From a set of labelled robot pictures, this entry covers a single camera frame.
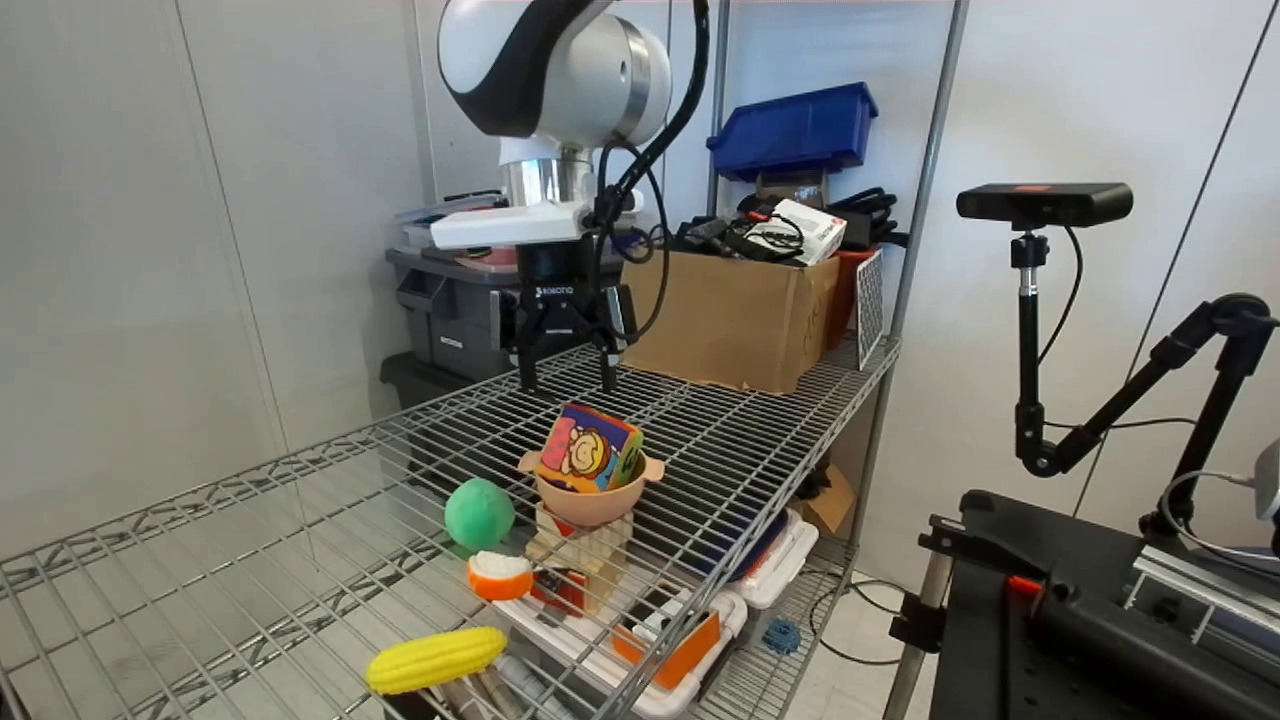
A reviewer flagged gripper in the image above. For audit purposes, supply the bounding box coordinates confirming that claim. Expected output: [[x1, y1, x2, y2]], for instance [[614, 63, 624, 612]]
[[513, 240, 627, 392]]

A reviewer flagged colourful soft picture cube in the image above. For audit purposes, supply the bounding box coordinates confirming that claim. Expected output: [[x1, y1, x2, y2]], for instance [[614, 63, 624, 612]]
[[535, 403, 645, 494]]

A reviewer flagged grey storage box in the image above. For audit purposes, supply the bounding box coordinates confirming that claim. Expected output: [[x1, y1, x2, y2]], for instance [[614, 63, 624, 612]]
[[385, 247, 533, 382]]

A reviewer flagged green ball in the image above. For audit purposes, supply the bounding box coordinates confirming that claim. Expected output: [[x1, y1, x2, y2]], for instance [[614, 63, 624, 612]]
[[444, 477, 518, 552]]

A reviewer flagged clear plastic organiser box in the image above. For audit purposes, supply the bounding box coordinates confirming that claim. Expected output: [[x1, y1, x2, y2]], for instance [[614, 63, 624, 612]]
[[393, 192, 506, 252]]

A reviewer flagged stack of wooden blocks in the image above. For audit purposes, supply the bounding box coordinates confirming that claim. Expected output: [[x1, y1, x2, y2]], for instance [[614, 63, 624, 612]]
[[528, 505, 637, 613]]

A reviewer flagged orange and white toy slice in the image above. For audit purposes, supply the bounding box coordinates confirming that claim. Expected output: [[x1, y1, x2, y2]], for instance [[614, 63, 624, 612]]
[[466, 550, 536, 602]]

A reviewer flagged white carton box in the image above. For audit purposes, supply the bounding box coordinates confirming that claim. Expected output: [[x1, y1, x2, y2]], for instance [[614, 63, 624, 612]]
[[768, 198, 848, 267]]

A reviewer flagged red container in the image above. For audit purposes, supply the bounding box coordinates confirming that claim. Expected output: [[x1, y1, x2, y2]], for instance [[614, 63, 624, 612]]
[[826, 247, 877, 351]]

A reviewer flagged small cardboard box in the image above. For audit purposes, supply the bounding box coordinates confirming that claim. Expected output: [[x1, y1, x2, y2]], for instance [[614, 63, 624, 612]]
[[797, 463, 858, 537]]

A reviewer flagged checkerboard calibration board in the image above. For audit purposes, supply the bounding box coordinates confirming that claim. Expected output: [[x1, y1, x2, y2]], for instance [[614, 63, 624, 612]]
[[855, 248, 886, 372]]

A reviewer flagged white and orange plastic case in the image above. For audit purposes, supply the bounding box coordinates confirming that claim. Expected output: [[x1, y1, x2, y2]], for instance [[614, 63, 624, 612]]
[[495, 570, 749, 720]]

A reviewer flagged blue plastic bin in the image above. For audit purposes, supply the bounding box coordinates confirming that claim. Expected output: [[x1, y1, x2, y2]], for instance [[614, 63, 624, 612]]
[[706, 82, 880, 184]]

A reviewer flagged yellow toy corn cob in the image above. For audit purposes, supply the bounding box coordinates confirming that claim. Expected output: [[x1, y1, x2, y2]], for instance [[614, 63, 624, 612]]
[[365, 626, 509, 696]]

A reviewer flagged pink bowl with handles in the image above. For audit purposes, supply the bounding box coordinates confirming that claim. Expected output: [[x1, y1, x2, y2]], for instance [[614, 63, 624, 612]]
[[517, 449, 667, 529]]

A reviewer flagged heap of black cables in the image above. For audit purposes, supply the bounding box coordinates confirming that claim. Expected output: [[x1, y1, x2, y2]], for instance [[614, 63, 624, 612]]
[[672, 186, 909, 263]]

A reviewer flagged metal wire shelving rack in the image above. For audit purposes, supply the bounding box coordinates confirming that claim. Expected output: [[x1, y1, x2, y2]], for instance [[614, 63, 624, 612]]
[[0, 0, 973, 720]]

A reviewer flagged black cable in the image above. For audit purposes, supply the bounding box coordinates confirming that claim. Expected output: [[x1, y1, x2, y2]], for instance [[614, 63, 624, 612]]
[[808, 573, 907, 668]]

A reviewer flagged camera on mount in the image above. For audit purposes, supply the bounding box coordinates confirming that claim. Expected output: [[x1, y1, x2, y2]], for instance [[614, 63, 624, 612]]
[[955, 182, 1280, 536]]

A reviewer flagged white cable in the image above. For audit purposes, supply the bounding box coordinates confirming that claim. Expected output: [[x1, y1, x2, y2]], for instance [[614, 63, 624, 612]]
[[1158, 469, 1280, 563]]

